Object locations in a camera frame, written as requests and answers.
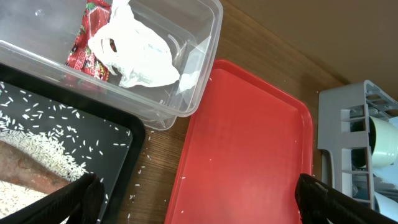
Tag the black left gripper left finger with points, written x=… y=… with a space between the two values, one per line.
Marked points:
x=78 y=202

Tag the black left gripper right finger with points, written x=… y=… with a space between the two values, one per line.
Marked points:
x=320 y=204

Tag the rice grains heap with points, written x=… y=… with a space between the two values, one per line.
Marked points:
x=64 y=139

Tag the small light blue bowl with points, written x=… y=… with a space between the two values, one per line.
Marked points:
x=385 y=186

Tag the brown sweet potato piece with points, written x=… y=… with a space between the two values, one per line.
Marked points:
x=19 y=168

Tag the green bowl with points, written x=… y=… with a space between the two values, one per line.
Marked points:
x=383 y=142

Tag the light blue plate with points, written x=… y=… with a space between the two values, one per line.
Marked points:
x=394 y=121

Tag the grey dishwasher rack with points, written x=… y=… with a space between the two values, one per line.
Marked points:
x=343 y=135

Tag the black plastic tray bin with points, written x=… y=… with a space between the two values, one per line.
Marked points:
x=42 y=88

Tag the red serving tray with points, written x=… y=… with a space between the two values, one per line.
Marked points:
x=245 y=148

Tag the white crumpled plastic wrapper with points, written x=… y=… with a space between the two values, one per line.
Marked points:
x=126 y=46

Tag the clear plastic bin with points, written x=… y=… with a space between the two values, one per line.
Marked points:
x=37 y=36

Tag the red snack wrapper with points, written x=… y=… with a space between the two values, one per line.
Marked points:
x=82 y=56

